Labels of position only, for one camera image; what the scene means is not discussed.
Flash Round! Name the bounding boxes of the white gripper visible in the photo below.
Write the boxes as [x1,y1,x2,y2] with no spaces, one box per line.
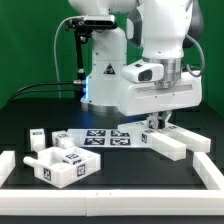
[117,73,202,129]

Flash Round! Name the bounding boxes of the white chair back frame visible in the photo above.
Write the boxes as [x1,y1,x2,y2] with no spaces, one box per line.
[118,121,211,161]

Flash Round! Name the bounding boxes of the white chair seat tray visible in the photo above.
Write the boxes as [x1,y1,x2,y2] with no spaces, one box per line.
[23,147,101,188]

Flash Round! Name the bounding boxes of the white tagged cube nut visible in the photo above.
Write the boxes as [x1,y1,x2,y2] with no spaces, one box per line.
[62,153,82,165]

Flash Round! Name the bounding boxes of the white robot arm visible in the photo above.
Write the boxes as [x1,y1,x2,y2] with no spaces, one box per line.
[68,0,203,128]

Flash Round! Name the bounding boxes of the white fiducial tag sheet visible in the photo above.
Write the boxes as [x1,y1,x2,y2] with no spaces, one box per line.
[67,129,144,148]

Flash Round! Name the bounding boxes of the white front fence bar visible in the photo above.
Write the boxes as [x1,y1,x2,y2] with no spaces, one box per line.
[0,190,224,216]

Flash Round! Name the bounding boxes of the white left fence piece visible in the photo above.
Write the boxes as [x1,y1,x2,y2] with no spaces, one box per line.
[0,151,15,187]

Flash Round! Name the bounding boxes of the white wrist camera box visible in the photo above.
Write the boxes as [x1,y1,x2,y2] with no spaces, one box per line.
[121,60,164,83]

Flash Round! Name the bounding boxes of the black cables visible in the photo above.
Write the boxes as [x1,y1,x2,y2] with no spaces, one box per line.
[8,79,87,103]

